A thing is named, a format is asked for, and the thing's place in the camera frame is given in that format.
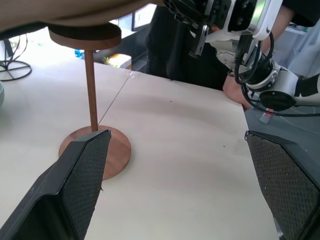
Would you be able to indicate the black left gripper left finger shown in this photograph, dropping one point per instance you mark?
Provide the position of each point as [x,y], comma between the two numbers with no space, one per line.
[62,190]

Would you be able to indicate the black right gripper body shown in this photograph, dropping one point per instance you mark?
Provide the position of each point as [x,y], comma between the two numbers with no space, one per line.
[190,10]

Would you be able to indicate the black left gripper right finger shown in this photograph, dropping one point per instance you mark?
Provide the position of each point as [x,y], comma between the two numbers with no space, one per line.
[287,180]

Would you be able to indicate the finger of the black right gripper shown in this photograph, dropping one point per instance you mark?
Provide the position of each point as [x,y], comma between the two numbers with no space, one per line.
[199,42]

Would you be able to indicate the beige cap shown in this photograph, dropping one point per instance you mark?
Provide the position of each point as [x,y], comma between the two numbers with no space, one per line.
[75,12]

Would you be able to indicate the brown wooden hat stand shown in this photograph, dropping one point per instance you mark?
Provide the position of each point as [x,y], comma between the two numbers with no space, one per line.
[93,100]

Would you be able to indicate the person's bare hand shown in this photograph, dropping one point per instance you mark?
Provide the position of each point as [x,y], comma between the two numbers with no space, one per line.
[235,90]

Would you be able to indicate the person in black clothing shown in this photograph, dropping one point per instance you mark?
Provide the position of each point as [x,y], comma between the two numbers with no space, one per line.
[175,50]

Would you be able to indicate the small red grey connector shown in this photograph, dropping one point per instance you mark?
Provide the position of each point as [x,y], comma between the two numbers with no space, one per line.
[265,117]

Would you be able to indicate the white box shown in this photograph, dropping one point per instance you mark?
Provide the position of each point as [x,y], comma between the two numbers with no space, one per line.
[122,61]

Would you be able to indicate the pale green bowl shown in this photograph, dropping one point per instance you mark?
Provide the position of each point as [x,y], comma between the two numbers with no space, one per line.
[1,95]

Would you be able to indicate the small blue object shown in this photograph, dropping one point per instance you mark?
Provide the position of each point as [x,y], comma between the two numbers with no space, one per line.
[79,53]

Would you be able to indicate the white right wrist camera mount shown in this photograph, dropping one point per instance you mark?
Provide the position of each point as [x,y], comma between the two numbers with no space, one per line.
[262,27]

